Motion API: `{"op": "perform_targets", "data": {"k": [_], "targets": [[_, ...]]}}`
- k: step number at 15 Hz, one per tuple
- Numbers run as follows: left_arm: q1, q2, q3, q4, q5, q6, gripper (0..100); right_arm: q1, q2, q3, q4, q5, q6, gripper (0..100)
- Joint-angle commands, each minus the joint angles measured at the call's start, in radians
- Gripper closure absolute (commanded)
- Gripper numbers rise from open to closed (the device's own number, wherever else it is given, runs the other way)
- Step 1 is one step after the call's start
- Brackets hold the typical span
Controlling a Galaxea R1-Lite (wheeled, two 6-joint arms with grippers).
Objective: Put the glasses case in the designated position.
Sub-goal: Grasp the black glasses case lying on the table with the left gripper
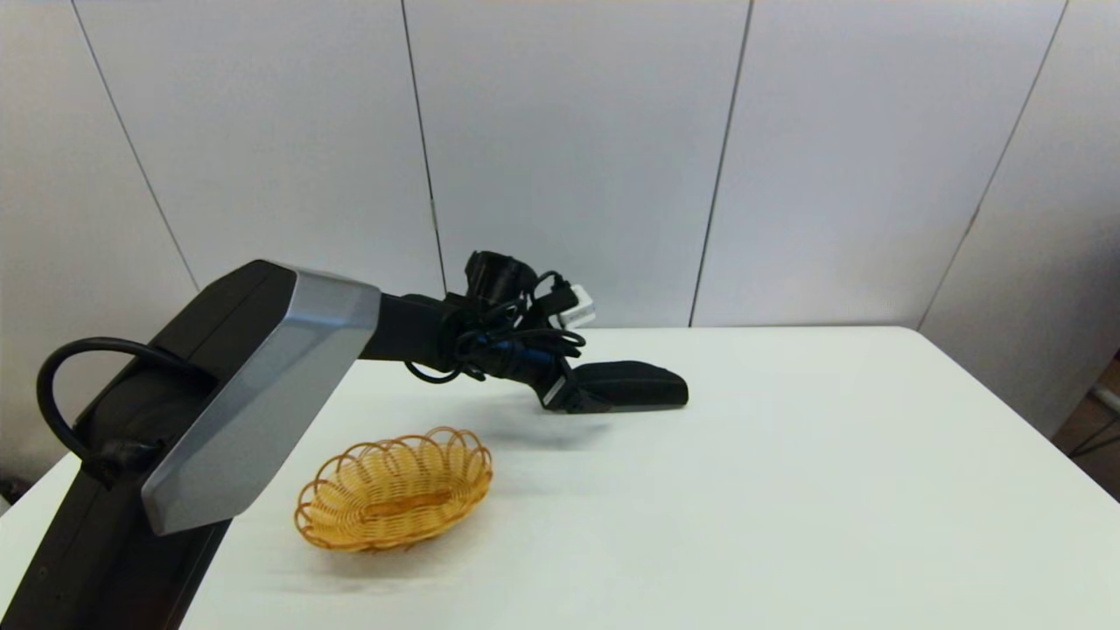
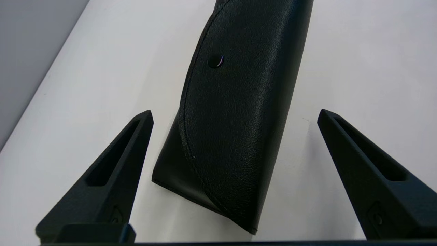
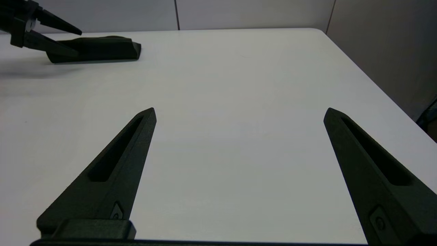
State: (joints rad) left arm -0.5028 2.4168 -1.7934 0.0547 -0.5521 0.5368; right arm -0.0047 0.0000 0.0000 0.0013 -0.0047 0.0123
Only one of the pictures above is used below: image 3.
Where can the black metal frame leg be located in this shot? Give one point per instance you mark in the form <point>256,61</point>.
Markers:
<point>431,119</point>

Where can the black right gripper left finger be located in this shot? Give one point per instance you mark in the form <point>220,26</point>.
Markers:
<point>114,191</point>

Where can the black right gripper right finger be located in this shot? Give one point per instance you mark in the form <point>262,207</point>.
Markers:
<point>406,212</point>

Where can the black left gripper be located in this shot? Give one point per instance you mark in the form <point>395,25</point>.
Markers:
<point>18,17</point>

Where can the black glasses case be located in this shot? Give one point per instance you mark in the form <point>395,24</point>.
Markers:
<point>102,49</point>

